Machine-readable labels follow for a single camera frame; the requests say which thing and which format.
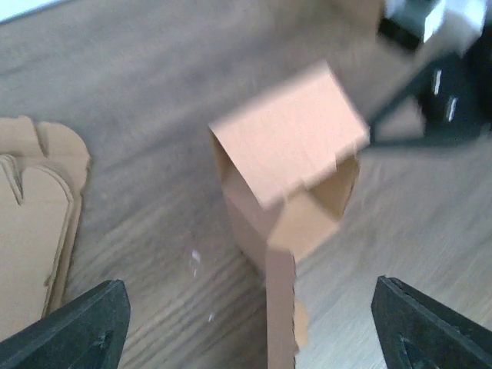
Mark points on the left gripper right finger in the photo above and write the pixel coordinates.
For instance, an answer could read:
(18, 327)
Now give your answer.
(416, 331)

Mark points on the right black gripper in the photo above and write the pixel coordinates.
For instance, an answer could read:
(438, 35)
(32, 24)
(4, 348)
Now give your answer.
(452, 94)

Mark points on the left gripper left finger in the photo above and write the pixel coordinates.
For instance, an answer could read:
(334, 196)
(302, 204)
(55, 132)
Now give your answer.
(88, 332)

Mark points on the brown cardboard box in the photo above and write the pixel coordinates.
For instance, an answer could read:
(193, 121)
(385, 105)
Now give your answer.
(287, 163)

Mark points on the stack of flat cardboard blanks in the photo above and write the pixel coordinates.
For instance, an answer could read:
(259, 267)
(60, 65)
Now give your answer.
(44, 169)

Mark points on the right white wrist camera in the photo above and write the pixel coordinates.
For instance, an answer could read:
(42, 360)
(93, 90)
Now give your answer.
(411, 24)

